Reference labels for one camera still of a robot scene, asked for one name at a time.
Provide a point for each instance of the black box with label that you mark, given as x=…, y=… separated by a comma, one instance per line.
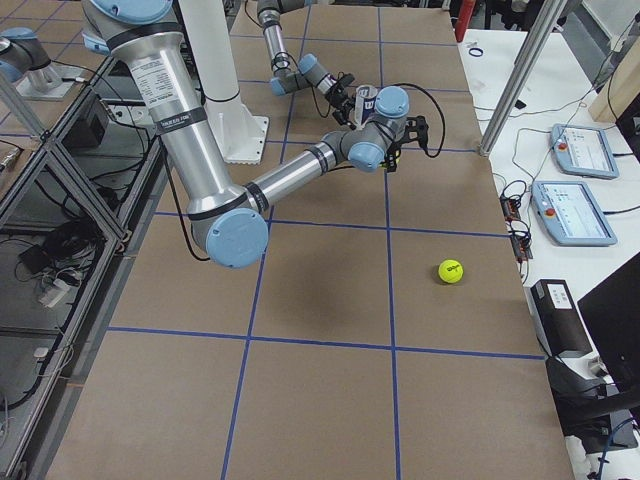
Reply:
x=563, y=332

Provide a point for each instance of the aluminium frame post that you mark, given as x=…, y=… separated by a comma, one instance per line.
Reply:
x=526, y=59

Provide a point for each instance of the far teach pendant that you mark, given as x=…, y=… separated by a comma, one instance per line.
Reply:
x=583, y=151

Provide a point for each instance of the small electronics board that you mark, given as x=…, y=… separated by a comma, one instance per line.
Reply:
x=517, y=228

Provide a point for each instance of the clear tennis ball can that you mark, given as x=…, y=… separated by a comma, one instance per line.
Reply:
x=365, y=97

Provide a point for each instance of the teach pendant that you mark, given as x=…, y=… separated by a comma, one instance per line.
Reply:
x=570, y=214
x=583, y=151

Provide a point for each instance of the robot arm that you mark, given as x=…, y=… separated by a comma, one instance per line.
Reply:
x=181, y=62
x=291, y=75

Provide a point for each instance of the red cylinder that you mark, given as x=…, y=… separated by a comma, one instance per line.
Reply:
x=464, y=16

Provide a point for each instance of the yellow Wilson tennis ball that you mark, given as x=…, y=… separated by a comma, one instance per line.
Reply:
x=450, y=271

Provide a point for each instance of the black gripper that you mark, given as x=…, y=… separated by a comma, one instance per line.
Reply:
x=339, y=100
x=391, y=161

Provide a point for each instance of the near teach pendant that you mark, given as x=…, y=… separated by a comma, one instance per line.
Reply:
x=570, y=214

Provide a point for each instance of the white pedestal column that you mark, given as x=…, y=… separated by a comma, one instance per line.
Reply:
x=239, y=134

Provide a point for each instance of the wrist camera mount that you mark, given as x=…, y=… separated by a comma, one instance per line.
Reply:
x=344, y=80
x=416, y=131

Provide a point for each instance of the black monitor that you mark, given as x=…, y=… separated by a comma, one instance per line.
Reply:
x=611, y=314

